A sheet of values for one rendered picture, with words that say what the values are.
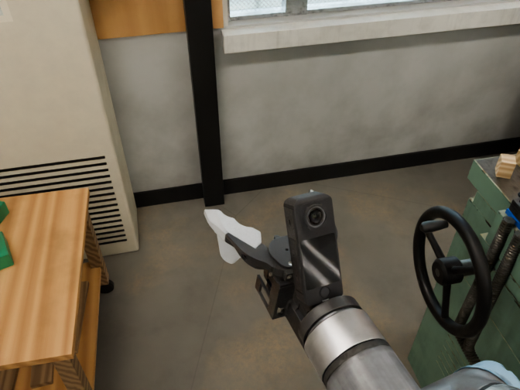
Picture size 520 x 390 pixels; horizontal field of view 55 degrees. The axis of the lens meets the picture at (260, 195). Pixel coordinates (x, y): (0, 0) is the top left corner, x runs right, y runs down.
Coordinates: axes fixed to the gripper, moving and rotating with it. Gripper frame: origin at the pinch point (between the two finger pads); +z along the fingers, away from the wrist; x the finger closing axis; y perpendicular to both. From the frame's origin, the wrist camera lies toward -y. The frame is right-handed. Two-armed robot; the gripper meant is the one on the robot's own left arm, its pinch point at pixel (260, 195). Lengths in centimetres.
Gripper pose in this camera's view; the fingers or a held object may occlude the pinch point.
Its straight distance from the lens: 64.2
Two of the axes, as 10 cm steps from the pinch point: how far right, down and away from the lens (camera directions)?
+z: -4.0, -6.1, 6.8
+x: 9.1, -1.6, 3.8
